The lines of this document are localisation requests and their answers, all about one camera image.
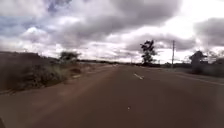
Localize white dashed centre line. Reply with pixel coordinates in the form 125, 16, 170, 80
133, 72, 145, 81

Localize tall dark tree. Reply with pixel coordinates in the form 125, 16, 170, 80
139, 39, 158, 66

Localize white road edge line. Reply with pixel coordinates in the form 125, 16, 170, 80
70, 74, 82, 79

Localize reddish brown asphalt road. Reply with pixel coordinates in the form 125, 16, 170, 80
0, 63, 224, 128

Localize low dark bush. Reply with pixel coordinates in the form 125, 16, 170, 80
59, 50, 82, 64

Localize pole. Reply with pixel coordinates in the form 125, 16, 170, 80
170, 39, 176, 69

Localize dry grass verge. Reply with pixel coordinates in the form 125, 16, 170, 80
0, 50, 116, 96

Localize dark trees and bushes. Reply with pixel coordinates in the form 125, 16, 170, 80
159, 49, 224, 78

